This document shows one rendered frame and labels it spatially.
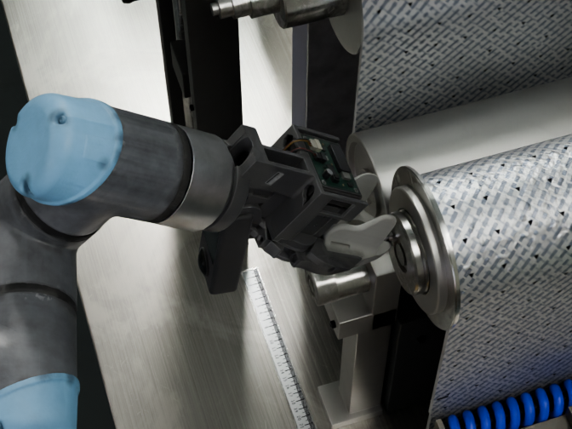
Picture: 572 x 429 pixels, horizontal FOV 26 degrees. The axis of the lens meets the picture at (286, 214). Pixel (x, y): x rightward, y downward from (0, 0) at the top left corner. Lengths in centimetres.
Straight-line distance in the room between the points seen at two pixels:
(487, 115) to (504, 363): 24
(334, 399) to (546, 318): 32
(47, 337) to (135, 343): 58
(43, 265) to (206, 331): 57
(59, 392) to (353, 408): 58
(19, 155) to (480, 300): 42
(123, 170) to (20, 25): 92
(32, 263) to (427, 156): 43
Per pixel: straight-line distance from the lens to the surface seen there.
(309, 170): 94
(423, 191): 104
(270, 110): 162
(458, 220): 103
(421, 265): 105
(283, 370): 141
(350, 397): 134
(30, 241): 90
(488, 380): 122
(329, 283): 113
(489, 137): 119
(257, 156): 91
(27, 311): 87
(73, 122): 83
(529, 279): 107
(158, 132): 88
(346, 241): 102
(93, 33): 173
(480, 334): 112
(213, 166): 90
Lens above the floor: 216
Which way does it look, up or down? 56 degrees down
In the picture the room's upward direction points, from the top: straight up
